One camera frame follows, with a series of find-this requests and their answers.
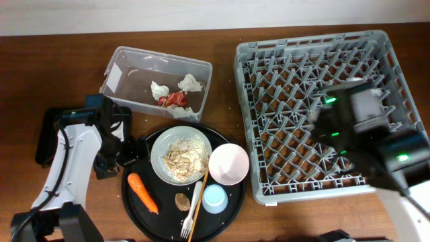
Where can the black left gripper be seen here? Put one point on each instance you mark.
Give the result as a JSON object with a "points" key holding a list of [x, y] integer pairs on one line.
{"points": [[101, 166]]}

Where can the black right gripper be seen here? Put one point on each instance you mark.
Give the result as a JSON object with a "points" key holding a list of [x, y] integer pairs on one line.
{"points": [[316, 126]]}

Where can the orange carrot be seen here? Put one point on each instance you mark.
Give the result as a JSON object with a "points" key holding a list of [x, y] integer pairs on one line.
{"points": [[138, 187]]}

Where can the grey plate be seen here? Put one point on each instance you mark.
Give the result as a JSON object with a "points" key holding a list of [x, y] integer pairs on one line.
{"points": [[162, 143]]}

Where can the rice and food scraps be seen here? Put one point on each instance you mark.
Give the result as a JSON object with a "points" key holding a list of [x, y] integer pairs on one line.
{"points": [[186, 159]]}

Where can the white tissue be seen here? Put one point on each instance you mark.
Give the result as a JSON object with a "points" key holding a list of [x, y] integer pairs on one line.
{"points": [[190, 84], [159, 91], [180, 112]]}

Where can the red wrapper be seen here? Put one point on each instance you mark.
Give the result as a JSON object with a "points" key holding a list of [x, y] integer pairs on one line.
{"points": [[177, 98]]}

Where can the brown cookie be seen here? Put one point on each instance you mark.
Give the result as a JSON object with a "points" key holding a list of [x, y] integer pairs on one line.
{"points": [[182, 202]]}

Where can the wooden chopstick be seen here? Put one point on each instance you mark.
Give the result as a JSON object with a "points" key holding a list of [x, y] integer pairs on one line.
{"points": [[195, 216]]}

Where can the light blue cup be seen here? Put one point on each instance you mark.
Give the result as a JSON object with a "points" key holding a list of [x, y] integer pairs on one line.
{"points": [[214, 199]]}

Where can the pink bowl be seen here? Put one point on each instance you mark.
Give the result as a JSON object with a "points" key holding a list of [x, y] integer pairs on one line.
{"points": [[229, 164]]}

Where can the white plastic fork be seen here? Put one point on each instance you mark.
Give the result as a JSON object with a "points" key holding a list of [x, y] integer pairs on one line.
{"points": [[188, 221]]}

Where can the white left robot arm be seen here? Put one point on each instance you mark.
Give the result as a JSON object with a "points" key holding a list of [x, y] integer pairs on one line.
{"points": [[61, 203]]}

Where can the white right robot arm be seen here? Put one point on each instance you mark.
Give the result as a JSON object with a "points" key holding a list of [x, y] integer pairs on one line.
{"points": [[396, 164]]}

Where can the grey dishwasher rack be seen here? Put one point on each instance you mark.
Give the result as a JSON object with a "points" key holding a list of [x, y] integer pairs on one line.
{"points": [[278, 85]]}

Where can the clear plastic waste bin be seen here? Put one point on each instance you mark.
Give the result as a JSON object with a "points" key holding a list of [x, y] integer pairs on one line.
{"points": [[130, 72]]}

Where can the black round tray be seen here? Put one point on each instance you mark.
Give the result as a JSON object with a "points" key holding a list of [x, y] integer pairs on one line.
{"points": [[167, 224]]}

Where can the black rectangular tray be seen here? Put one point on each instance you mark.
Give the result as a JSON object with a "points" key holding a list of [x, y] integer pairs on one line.
{"points": [[48, 138]]}

